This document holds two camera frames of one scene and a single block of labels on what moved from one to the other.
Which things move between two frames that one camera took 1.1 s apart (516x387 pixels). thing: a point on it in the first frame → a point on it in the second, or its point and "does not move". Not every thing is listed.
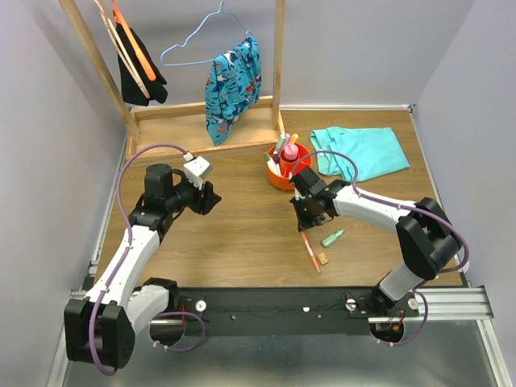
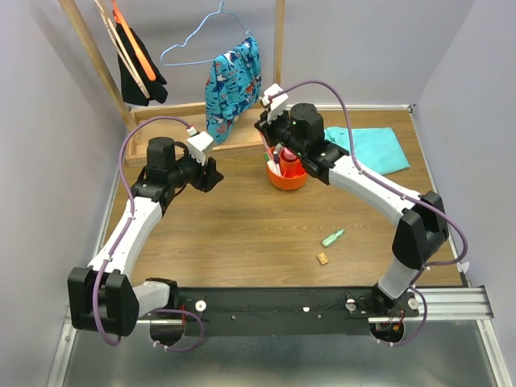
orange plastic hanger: x=119 y=18 does not move
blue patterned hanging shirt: x=233 y=85 does not move
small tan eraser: x=322 y=258 does not move
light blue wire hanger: x=185 y=42 does not move
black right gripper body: x=306 y=215 → x=277 y=131
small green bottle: x=330 y=239 does not move
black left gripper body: x=190 y=196 → x=201 y=180
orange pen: x=311 y=252 → x=267 y=144
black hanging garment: x=131 y=91 does not move
